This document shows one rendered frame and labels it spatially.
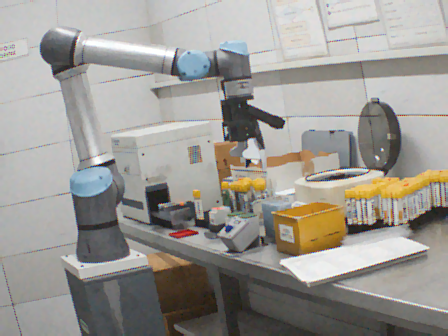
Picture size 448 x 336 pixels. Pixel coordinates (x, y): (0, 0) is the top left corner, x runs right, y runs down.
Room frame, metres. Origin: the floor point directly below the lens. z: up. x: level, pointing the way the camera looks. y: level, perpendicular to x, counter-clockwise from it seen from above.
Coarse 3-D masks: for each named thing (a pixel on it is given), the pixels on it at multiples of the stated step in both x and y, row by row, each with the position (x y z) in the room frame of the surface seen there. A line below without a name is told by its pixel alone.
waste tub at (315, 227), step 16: (288, 208) 1.82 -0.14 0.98; (304, 208) 1.84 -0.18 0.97; (320, 208) 1.84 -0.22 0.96; (336, 208) 1.73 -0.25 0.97; (288, 224) 1.73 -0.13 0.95; (304, 224) 1.69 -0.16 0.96; (320, 224) 1.71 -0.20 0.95; (336, 224) 1.73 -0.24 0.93; (288, 240) 1.74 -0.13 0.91; (304, 240) 1.69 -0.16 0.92; (320, 240) 1.71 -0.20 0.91; (336, 240) 1.72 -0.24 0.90
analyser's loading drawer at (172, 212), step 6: (162, 204) 2.37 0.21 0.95; (168, 204) 2.38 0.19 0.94; (174, 204) 2.34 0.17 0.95; (180, 204) 2.35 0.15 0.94; (156, 210) 2.46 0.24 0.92; (162, 210) 2.37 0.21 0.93; (168, 210) 2.33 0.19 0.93; (174, 210) 2.34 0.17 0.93; (180, 210) 2.29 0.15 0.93; (186, 210) 2.29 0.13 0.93; (156, 216) 2.39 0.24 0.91; (162, 216) 2.34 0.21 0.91; (168, 216) 2.31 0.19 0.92; (174, 216) 2.28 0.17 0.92; (180, 216) 2.28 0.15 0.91; (186, 216) 2.29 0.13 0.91; (174, 222) 2.27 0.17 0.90
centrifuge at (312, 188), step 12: (348, 168) 2.20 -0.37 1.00; (360, 168) 2.16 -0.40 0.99; (300, 180) 2.16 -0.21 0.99; (312, 180) 2.06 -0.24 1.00; (324, 180) 2.03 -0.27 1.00; (336, 180) 2.01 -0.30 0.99; (348, 180) 2.01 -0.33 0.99; (360, 180) 2.00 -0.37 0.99; (300, 192) 2.11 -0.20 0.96; (312, 192) 2.03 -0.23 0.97; (324, 192) 1.99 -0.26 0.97; (336, 192) 1.98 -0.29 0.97; (300, 204) 2.10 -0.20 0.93; (336, 204) 1.98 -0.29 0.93
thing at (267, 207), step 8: (272, 200) 1.97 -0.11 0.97; (264, 208) 1.96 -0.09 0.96; (272, 208) 1.91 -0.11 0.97; (280, 208) 1.88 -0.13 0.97; (264, 216) 1.96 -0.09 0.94; (272, 216) 1.92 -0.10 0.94; (264, 224) 1.97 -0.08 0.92; (272, 224) 1.92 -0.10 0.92; (272, 232) 1.93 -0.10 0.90; (264, 240) 1.95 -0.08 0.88; (272, 240) 1.90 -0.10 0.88
